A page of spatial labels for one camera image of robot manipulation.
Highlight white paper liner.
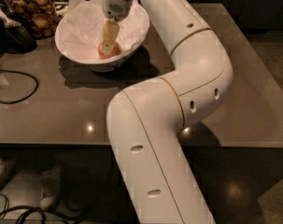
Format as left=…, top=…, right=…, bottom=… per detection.
left=62, top=0, right=148, bottom=61

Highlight red yellow apple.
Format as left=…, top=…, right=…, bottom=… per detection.
left=97, top=42, right=121, bottom=59

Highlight white shoe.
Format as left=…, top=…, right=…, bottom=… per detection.
left=0, top=157, right=15, bottom=189
left=40, top=165, right=61, bottom=211

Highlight white ceramic bowl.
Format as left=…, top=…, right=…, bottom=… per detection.
left=54, top=0, right=151, bottom=73

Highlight black floor cables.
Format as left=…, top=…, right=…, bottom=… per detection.
left=0, top=191, right=86, bottom=224

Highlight white shoe right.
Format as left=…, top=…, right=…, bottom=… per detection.
left=40, top=165, right=61, bottom=211

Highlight black cable on table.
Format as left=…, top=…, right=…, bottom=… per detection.
left=0, top=68, right=39, bottom=105

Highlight black round device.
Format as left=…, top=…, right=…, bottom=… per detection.
left=0, top=8, right=37, bottom=53

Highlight white shoe left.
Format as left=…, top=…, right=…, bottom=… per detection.
left=0, top=157, right=15, bottom=189

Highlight glass jar of dried chips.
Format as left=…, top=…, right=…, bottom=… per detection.
left=5, top=0, right=58, bottom=39

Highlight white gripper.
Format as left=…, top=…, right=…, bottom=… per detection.
left=101, top=0, right=133, bottom=43

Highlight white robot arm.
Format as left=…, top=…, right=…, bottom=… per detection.
left=104, top=0, right=233, bottom=224

